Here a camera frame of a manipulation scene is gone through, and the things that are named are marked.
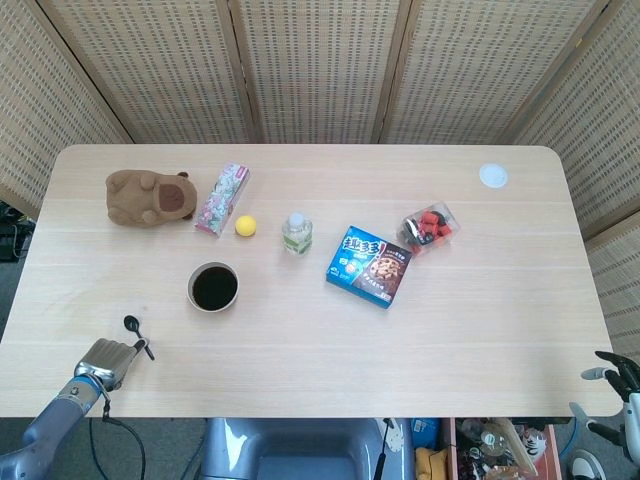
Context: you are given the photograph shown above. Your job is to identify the blue cookie box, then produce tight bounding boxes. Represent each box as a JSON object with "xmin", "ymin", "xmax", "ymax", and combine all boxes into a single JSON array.
[{"xmin": 325, "ymin": 224, "xmax": 413, "ymax": 310}]

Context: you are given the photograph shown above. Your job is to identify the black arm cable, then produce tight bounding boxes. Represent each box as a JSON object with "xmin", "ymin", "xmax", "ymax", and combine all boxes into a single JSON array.
[{"xmin": 89, "ymin": 389, "xmax": 147, "ymax": 480}]

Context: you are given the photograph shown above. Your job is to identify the clear box red black pieces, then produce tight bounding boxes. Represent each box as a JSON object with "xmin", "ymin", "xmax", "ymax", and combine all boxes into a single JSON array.
[{"xmin": 396, "ymin": 200, "xmax": 462, "ymax": 258}]

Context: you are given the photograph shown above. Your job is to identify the brown capybara plush toy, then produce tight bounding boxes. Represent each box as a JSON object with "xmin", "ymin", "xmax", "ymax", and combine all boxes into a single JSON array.
[{"xmin": 104, "ymin": 168, "xmax": 200, "ymax": 229}]

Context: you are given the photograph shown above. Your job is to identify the black equipment with cables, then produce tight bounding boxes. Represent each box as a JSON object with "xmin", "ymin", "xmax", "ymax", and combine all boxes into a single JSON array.
[{"xmin": 0, "ymin": 199, "xmax": 37, "ymax": 262}]

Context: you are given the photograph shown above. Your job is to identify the orange crate with clutter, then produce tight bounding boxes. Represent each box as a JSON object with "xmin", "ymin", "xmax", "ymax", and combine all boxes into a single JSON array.
[{"xmin": 442, "ymin": 417, "xmax": 561, "ymax": 480}]

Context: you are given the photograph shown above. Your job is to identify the pink floral carton box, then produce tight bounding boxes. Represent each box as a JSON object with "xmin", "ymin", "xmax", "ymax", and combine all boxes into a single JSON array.
[{"xmin": 193, "ymin": 161, "xmax": 251, "ymax": 239}]

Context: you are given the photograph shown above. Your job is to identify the clear bottle green label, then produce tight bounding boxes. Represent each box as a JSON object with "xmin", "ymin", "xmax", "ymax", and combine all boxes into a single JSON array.
[{"xmin": 281, "ymin": 211, "xmax": 314, "ymax": 258}]

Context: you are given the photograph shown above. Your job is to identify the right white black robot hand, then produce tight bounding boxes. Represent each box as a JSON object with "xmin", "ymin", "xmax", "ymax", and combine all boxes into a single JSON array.
[{"xmin": 569, "ymin": 350, "xmax": 640, "ymax": 451}]

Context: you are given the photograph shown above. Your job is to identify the white round disc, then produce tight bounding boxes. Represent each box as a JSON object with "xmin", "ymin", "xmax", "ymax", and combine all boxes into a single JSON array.
[{"xmin": 478, "ymin": 162, "xmax": 510, "ymax": 189}]

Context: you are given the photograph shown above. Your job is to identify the blue packet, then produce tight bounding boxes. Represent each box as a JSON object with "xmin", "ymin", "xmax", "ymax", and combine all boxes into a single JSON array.
[{"xmin": 410, "ymin": 417, "xmax": 442, "ymax": 450}]

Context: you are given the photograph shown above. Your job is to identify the black spoon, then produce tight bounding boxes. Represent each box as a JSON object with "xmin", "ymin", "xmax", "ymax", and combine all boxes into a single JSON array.
[{"xmin": 123, "ymin": 314, "xmax": 156, "ymax": 361}]

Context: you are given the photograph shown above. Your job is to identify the black coffee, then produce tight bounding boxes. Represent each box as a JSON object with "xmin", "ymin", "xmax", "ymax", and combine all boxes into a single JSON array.
[{"xmin": 192, "ymin": 266, "xmax": 238, "ymax": 310}]

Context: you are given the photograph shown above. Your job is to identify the grey robot torso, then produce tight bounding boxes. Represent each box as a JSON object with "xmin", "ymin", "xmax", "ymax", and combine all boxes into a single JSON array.
[{"xmin": 199, "ymin": 417, "xmax": 416, "ymax": 480}]

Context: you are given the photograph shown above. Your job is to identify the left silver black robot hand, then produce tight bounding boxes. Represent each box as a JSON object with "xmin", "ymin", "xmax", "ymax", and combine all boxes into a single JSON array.
[{"xmin": 73, "ymin": 337, "xmax": 151, "ymax": 394}]

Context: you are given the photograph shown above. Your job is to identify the yellow cloth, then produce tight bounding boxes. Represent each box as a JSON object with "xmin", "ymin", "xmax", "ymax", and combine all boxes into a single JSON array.
[{"xmin": 414, "ymin": 447, "xmax": 450, "ymax": 480}]

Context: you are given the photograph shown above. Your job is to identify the white black rounded object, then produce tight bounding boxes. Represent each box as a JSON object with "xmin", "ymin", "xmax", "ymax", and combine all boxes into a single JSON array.
[{"xmin": 568, "ymin": 448, "xmax": 607, "ymax": 480}]

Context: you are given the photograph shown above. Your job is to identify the white bracket black strap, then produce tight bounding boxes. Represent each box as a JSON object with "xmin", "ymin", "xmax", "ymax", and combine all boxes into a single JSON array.
[{"xmin": 377, "ymin": 417, "xmax": 404, "ymax": 480}]

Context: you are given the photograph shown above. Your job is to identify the woven bamboo folding screen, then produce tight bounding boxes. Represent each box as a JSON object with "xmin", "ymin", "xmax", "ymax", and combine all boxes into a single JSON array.
[{"xmin": 0, "ymin": 0, "xmax": 640, "ymax": 361}]

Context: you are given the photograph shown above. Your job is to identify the white bowl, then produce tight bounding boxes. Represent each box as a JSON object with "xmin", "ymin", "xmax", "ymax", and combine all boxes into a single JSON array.
[{"xmin": 186, "ymin": 260, "xmax": 241, "ymax": 315}]

